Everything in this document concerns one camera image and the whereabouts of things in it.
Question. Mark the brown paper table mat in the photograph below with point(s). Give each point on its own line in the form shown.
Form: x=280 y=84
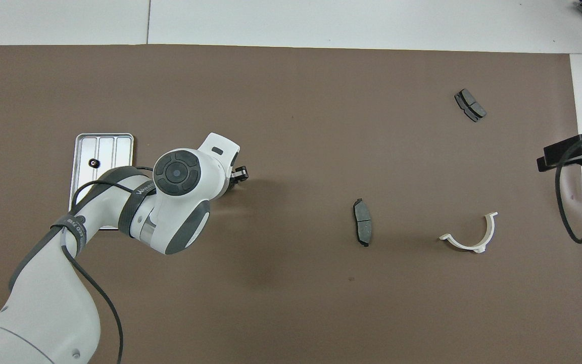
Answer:
x=296 y=126

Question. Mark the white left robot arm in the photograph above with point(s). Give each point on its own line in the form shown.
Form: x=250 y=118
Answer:
x=43 y=303

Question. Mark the white curved plastic bracket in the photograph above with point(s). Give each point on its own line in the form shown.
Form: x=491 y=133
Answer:
x=468 y=246

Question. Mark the split-face dark brake pad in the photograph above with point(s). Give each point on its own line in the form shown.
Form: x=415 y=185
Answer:
x=470 y=105

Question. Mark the silver metal tray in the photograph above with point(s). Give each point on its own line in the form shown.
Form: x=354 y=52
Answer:
x=119 y=149

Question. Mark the small black bearing gear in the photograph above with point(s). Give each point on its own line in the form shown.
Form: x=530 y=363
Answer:
x=91 y=161

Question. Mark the slim dark brake pad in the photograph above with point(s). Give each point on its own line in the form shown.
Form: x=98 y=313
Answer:
x=362 y=222

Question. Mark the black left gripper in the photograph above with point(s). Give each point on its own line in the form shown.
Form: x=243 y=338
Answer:
x=231 y=174

